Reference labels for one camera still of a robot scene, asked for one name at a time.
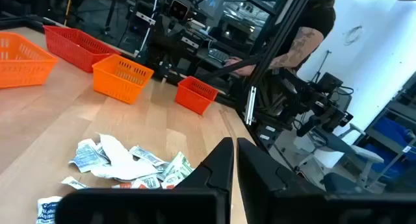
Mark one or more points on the black frame post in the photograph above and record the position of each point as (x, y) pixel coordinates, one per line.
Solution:
(276, 29)

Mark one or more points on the black keyboard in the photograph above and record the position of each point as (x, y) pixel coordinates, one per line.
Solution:
(218, 55)

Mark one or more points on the blue storage bin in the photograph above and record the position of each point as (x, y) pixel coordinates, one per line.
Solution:
(390, 133)

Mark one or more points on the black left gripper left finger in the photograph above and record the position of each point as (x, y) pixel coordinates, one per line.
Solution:
(195, 204)

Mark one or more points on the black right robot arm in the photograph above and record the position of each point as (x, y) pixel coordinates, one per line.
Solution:
(169, 60)

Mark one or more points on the black background robot arm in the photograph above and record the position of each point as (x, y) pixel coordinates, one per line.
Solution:
(312, 100)

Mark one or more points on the silver metal bracket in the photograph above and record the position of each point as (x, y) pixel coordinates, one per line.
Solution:
(250, 105)

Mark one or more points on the computer monitor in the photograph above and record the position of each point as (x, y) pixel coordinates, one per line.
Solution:
(211, 3)

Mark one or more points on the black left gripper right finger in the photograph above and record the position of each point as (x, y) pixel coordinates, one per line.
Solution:
(292, 204)

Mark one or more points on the black tripod stand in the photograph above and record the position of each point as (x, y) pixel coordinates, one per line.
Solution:
(321, 66)

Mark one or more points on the orange plastic basket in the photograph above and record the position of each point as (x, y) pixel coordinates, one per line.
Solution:
(22, 61)
(120, 84)

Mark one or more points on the person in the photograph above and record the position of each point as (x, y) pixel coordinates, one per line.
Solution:
(312, 22)

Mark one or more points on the white chair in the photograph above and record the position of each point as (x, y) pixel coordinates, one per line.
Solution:
(357, 152)

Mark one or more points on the white packet with green print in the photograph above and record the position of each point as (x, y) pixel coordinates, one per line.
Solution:
(178, 167)

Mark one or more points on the red plastic basket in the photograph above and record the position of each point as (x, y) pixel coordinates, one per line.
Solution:
(74, 52)

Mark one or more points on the blank white paper packet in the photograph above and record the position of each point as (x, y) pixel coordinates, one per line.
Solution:
(123, 165)

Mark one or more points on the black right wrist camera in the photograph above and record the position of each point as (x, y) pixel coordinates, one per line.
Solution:
(179, 10)

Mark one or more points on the grey metal shelf rack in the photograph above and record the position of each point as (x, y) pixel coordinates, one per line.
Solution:
(395, 105)

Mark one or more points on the small red-orange plastic basket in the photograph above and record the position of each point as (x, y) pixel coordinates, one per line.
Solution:
(193, 99)

